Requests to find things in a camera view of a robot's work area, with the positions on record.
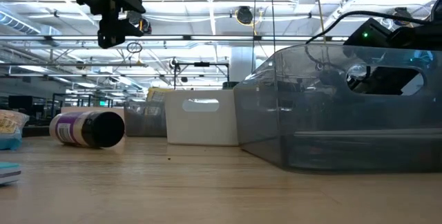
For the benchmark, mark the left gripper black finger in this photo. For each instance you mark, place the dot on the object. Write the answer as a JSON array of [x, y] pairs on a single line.
[[133, 4], [131, 28]]

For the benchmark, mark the yellow chicken ramen packet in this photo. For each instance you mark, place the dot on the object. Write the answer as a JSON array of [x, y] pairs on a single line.
[[157, 94]]

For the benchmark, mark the purple-label spice jar black cap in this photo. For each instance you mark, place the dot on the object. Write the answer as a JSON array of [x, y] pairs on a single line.
[[74, 127]]

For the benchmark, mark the green-capped herb spice jar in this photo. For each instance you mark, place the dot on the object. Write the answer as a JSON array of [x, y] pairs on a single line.
[[230, 85]]

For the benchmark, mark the blue and yellow ramen packet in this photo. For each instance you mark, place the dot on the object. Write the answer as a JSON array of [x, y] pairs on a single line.
[[10, 130]]

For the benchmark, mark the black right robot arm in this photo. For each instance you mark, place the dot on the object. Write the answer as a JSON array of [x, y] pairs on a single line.
[[414, 35]]

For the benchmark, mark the grey translucent plastic bin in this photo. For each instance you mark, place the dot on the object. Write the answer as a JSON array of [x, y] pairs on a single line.
[[145, 123], [328, 130]]

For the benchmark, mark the white plastic bin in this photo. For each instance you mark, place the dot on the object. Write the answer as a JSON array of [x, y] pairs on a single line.
[[203, 127]]

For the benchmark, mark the black metal frame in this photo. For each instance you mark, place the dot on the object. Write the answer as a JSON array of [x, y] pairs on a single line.
[[202, 64]]

